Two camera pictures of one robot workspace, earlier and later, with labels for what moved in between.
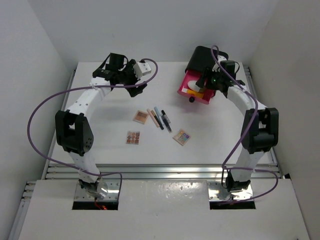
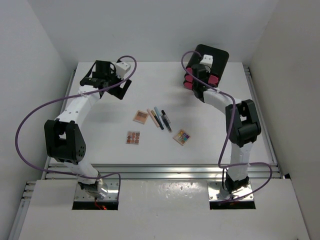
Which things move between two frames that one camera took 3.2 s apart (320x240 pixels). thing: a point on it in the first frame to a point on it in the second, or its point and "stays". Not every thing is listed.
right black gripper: x=207 y=74 to x=208 y=70
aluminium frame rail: x=160 y=171 stays
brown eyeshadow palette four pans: x=140 y=117 stays
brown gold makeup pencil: x=156 y=118 stays
